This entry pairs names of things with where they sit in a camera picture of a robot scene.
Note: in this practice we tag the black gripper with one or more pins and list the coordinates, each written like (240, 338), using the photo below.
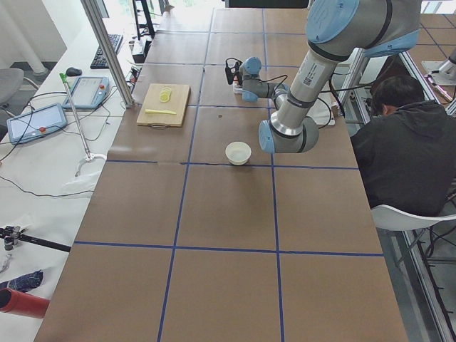
(229, 72)

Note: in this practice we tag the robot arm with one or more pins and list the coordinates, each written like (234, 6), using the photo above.
(334, 29)
(441, 72)

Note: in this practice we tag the bamboo cutting board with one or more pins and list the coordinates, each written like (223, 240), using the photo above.
(178, 103)

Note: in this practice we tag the white round bowl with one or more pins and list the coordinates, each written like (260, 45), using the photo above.
(238, 153)

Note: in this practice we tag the yellow plastic knife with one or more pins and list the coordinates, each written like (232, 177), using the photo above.
(165, 112)

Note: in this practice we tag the blue teach pendant far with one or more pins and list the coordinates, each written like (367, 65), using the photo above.
(88, 92)

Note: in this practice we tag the blue teach pendant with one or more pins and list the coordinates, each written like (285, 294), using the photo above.
(88, 92)
(36, 124)

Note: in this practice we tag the black computer mouse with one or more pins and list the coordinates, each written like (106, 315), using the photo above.
(73, 72)

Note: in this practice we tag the metal reacher grabber tool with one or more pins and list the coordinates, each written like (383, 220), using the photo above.
(89, 156)

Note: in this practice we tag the person in dark jacket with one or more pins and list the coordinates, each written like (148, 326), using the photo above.
(406, 155)

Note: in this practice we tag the blue teach pendant near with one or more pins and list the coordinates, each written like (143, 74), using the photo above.
(36, 124)

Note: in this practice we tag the white chair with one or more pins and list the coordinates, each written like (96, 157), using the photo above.
(389, 219)

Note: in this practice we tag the black tripod rod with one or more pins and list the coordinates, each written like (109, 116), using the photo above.
(12, 235)

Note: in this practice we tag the red cylinder bottle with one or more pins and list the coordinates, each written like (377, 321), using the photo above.
(23, 304)

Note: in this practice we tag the aluminium frame post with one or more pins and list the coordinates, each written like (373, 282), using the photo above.
(95, 18)

